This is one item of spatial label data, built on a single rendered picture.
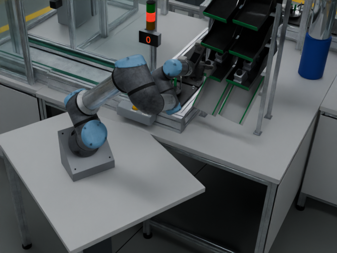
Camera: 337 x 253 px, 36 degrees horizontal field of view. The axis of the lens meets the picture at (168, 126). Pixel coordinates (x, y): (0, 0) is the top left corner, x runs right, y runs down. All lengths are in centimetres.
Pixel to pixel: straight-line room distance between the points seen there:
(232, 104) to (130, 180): 67
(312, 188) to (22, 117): 192
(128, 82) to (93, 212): 67
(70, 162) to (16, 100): 97
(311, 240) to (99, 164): 160
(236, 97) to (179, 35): 114
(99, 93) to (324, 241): 195
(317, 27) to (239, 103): 79
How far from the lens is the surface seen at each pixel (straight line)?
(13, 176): 298
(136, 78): 196
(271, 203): 269
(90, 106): 223
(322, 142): 328
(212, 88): 273
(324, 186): 348
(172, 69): 230
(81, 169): 247
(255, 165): 262
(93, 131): 228
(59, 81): 309
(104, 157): 251
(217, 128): 282
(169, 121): 275
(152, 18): 286
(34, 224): 352
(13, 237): 348
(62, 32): 378
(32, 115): 331
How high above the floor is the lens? 256
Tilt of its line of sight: 37 degrees down
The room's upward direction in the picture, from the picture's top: 2 degrees clockwise
